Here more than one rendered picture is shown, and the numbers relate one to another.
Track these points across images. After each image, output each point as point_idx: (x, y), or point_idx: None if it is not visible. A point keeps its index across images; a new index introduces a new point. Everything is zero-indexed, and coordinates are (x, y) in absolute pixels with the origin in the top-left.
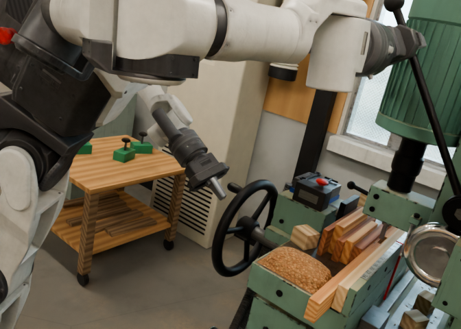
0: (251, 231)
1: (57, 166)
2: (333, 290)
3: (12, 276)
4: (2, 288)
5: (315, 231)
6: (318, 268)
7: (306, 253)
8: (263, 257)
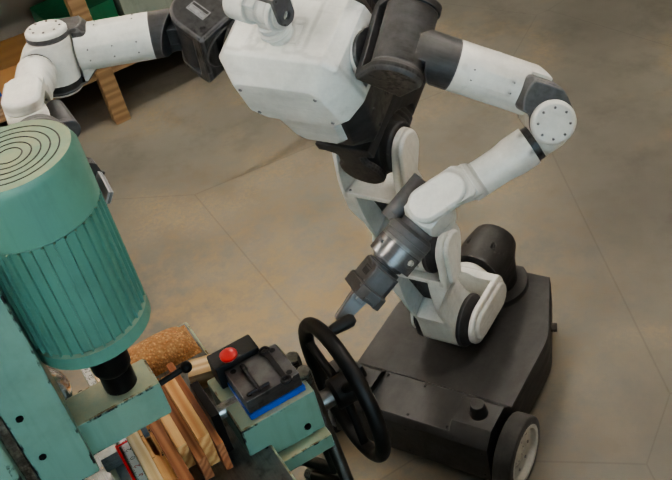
0: (324, 386)
1: (341, 159)
2: None
3: None
4: None
5: (194, 373)
6: (133, 355)
7: (186, 375)
8: (190, 332)
